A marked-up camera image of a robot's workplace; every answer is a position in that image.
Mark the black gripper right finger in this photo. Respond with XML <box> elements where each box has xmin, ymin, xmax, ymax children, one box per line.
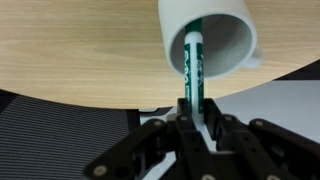
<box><xmin>202</xmin><ymin>97</ymin><xmax>320</xmax><ymax>180</ymax></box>

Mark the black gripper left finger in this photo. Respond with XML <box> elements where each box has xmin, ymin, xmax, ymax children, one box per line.
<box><xmin>83</xmin><ymin>97</ymin><xmax>215</xmax><ymax>180</ymax></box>

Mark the green and white marker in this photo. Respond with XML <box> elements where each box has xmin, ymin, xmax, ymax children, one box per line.
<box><xmin>183</xmin><ymin>18</ymin><xmax>205</xmax><ymax>115</ymax></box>

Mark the black mesh office chair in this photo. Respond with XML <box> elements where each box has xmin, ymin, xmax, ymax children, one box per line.
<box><xmin>0</xmin><ymin>87</ymin><xmax>175</xmax><ymax>180</ymax></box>

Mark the white ceramic mug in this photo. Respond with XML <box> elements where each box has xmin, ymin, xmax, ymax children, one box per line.
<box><xmin>156</xmin><ymin>0</ymin><xmax>265</xmax><ymax>80</ymax></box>

